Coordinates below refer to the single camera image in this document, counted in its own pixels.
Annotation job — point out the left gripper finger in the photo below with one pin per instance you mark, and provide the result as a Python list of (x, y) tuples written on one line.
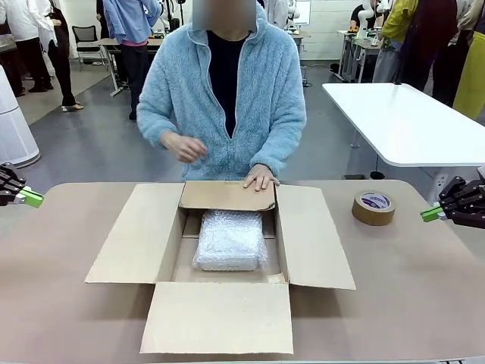
[(9, 199), (11, 178)]

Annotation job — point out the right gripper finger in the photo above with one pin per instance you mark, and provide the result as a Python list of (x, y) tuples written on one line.
[(462, 191), (466, 214)]

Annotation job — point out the brown packing tape roll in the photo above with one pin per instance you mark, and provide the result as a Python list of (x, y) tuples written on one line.
[(373, 216)]

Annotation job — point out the bubble-wrapped clock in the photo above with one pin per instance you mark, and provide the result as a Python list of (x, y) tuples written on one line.
[(231, 242)]

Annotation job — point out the brown cardboard box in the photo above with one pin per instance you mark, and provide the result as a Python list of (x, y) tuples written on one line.
[(216, 322)]

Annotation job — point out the person's left forearm blue sleeve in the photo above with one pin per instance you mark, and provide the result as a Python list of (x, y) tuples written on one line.
[(282, 148)]

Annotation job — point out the person's right forearm blue sleeve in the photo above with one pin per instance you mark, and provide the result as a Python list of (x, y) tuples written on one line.
[(151, 125)]

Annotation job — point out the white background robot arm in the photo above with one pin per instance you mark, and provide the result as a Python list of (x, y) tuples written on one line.
[(365, 19)]

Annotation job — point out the person's right hand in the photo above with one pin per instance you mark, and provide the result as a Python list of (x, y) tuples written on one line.
[(185, 148)]

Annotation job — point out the person's left hand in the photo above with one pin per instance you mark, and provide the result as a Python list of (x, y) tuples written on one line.
[(261, 178)]

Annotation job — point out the white table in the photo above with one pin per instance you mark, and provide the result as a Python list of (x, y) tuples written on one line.
[(398, 121)]

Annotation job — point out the person in yellow trousers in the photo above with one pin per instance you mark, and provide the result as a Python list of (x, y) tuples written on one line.
[(471, 68)]

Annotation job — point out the person in long white coat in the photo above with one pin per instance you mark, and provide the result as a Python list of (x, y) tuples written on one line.
[(62, 57)]

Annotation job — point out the person in white shirt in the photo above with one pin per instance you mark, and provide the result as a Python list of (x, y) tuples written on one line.
[(22, 38)]

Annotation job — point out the person in dark brown coat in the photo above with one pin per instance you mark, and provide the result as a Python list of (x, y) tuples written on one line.
[(432, 45)]

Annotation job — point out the black mesh office chair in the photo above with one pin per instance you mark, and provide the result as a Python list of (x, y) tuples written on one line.
[(89, 38)]

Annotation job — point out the person in blue shirt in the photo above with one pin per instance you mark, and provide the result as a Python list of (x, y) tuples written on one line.
[(132, 57)]

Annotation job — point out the person in yellow jacket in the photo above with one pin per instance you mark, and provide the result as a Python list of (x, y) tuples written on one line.
[(398, 30)]

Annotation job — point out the grey workbench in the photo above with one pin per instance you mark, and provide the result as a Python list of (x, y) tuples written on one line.
[(352, 45)]

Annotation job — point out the person in blue fleece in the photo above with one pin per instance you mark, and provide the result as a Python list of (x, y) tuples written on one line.
[(182, 87)]

